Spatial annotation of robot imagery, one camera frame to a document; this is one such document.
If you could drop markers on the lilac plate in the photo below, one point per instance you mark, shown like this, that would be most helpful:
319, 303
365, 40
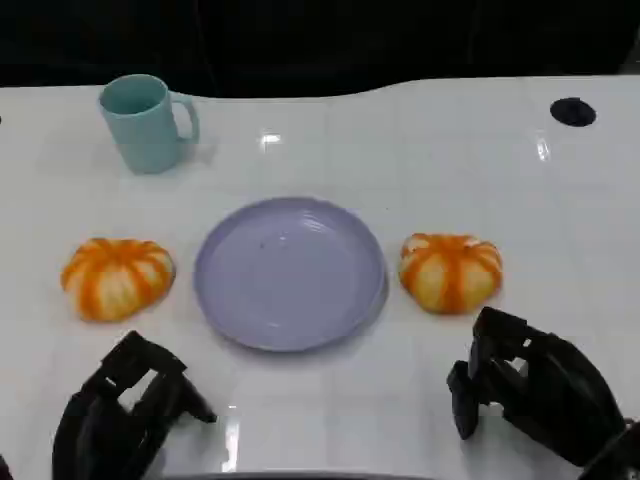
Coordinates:
290, 275

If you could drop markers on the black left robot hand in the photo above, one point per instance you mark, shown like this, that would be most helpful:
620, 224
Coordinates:
110, 425

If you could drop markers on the pale green mug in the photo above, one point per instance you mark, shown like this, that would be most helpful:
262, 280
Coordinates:
145, 140

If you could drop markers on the orange and white bread roll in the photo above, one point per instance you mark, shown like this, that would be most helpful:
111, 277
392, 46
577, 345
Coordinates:
115, 280
450, 275

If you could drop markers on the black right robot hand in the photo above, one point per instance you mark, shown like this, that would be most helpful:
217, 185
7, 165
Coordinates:
560, 390

